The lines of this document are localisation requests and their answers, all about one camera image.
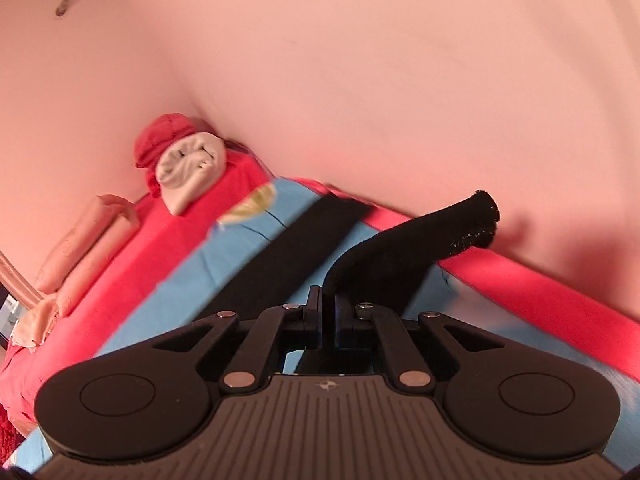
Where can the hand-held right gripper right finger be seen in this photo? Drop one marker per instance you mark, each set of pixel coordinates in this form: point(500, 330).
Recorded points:
point(345, 321)

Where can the cream rolled cloth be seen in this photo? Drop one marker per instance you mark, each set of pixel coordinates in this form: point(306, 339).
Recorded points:
point(187, 170)

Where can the red cloth bundle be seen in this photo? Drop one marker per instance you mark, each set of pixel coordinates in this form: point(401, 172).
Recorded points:
point(162, 135)

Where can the grey box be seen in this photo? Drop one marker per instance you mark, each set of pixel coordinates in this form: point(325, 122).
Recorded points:
point(9, 317)

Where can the black pants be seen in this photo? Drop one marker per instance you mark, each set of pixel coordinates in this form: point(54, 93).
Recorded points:
point(400, 245)

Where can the blue printed blanket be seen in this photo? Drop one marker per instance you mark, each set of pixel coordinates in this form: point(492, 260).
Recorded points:
point(240, 270)

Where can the red textured blanket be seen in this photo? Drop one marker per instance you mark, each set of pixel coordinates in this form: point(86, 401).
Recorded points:
point(9, 430)

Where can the peach pillow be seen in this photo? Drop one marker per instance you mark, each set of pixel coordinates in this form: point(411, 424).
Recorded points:
point(97, 272)
point(75, 240)

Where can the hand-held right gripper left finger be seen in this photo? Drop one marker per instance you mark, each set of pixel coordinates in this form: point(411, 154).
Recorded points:
point(312, 321)

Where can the red bedsheet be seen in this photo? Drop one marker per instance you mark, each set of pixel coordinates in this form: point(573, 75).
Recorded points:
point(150, 245)

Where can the cream crumpled cloth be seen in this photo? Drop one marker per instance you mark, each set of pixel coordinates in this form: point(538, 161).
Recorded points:
point(32, 327)

